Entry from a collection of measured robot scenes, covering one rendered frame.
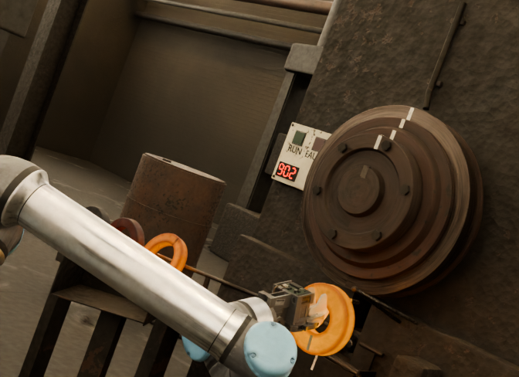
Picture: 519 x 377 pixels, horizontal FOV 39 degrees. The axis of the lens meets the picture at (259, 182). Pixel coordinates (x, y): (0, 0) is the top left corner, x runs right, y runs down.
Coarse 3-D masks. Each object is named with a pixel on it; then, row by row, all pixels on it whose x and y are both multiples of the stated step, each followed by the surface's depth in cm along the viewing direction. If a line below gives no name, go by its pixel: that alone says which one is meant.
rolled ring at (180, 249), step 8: (152, 240) 238; (160, 240) 237; (168, 240) 234; (176, 240) 233; (152, 248) 237; (160, 248) 239; (176, 248) 231; (184, 248) 231; (176, 256) 229; (184, 256) 229; (176, 264) 227; (184, 264) 229
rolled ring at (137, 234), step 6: (114, 222) 247; (120, 222) 245; (126, 222) 243; (132, 222) 241; (120, 228) 246; (126, 228) 243; (132, 228) 241; (138, 228) 241; (132, 234) 240; (138, 234) 239; (138, 240) 238
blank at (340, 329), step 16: (304, 288) 162; (320, 288) 159; (336, 288) 157; (336, 304) 156; (336, 320) 155; (352, 320) 155; (304, 336) 159; (320, 336) 156; (336, 336) 154; (320, 352) 155
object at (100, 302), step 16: (64, 256) 190; (64, 272) 194; (80, 272) 207; (64, 288) 198; (80, 288) 205; (96, 288) 209; (112, 288) 209; (96, 304) 191; (112, 304) 196; (128, 304) 201; (112, 320) 195; (144, 320) 187; (96, 336) 196; (112, 336) 195; (96, 352) 195; (112, 352) 199; (80, 368) 196; (96, 368) 195
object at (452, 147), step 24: (360, 120) 188; (432, 120) 174; (456, 144) 169; (312, 168) 194; (456, 168) 167; (456, 192) 166; (456, 216) 165; (312, 240) 189; (456, 240) 164; (432, 264) 166; (360, 288) 177; (384, 288) 173; (408, 288) 169
